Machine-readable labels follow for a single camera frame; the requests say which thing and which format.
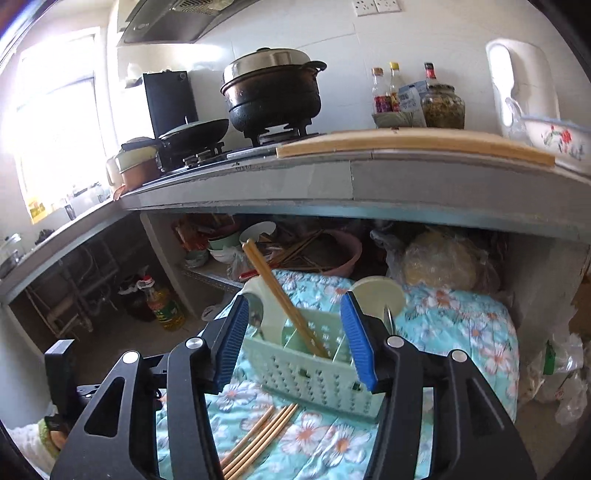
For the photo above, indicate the black stock pot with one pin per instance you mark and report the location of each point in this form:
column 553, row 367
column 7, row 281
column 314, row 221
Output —
column 272, row 106

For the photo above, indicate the wall socket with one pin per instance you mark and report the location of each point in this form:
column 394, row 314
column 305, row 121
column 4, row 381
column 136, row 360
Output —
column 376, row 6

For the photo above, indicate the white kitchen appliance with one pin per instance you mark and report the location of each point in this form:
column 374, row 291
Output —
column 531, row 78

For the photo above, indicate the floral quilted blanket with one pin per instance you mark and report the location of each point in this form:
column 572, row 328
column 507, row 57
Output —
column 443, row 323

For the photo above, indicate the mint green utensil holder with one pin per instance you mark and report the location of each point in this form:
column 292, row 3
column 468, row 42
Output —
column 300, row 374

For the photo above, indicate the black wok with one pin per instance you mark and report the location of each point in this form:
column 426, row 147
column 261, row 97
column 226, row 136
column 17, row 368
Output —
column 198, row 131

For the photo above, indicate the brown sauce bottle red label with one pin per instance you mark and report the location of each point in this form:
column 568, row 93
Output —
column 381, row 99

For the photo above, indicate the gas stove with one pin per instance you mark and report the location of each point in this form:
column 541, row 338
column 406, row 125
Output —
column 207, row 159

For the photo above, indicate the black appliance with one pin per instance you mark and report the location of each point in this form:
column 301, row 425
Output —
column 168, row 101

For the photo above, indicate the kitchen knife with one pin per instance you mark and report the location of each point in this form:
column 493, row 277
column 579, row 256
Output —
column 249, row 152

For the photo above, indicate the bundle of used chopsticks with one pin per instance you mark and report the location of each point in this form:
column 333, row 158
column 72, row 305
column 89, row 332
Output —
column 295, row 251

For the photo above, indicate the steel pot lid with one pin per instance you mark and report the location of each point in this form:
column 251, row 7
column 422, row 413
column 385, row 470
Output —
column 268, row 62

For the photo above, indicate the green bowl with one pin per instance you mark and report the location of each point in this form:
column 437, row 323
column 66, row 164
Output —
column 224, row 242

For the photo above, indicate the cooking oil bottle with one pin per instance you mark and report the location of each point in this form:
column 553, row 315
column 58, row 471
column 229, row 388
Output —
column 166, row 309

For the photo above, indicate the concrete kitchen counter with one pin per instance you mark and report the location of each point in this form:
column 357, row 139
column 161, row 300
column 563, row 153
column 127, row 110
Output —
column 300, row 177

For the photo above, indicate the floral enamel basin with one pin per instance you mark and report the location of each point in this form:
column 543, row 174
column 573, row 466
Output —
column 558, row 138

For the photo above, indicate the small teal bowl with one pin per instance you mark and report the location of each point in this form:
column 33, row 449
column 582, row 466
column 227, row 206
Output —
column 197, row 258

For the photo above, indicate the plastic bag with yellow contents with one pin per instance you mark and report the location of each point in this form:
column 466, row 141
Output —
column 438, row 263

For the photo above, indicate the wooden cutting board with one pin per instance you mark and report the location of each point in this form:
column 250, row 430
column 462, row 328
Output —
column 369, row 141

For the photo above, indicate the glass pickle jar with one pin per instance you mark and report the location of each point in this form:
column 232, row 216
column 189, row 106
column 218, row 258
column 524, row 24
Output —
column 443, row 108

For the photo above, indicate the yellow cap sauce bottle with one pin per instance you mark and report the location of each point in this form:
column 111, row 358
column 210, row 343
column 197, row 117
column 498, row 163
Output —
column 394, row 87

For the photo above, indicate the wooden chopstick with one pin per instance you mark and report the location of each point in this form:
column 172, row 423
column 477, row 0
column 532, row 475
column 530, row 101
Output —
column 267, row 279
column 271, row 442
column 246, row 436
column 253, row 443
column 275, row 277
column 262, row 443

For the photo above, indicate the orange pot with green lid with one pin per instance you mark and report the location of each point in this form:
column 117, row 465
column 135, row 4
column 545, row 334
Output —
column 136, row 173

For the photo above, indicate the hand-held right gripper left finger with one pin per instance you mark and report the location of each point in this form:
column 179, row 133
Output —
column 231, row 341

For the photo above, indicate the metal spoon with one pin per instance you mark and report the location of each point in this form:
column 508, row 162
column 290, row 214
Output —
column 390, row 321

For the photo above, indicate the red cap dark bottle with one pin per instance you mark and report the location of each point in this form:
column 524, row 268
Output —
column 430, row 74

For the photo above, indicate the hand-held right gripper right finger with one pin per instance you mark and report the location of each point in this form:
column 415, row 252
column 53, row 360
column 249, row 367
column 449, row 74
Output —
column 358, row 341

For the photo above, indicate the range hood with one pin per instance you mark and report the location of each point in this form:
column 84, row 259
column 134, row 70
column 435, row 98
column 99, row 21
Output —
column 184, row 21

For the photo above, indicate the white bowl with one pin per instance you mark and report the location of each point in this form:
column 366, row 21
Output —
column 258, row 230

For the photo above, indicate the blue white carton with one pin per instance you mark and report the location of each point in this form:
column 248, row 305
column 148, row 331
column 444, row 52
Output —
column 411, row 99

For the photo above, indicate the person's left forearm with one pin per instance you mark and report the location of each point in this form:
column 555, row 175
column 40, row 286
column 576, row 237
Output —
column 27, row 443

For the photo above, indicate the red plastic packet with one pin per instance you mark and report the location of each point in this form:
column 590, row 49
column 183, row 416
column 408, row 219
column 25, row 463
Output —
column 189, row 235

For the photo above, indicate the crumpled clear plastic bag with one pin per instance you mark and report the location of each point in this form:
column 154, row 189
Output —
column 565, row 383

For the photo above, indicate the window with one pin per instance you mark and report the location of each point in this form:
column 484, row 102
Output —
column 55, row 115

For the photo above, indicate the pink plastic basin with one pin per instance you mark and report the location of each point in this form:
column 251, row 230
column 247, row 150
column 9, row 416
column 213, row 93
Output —
column 341, row 254

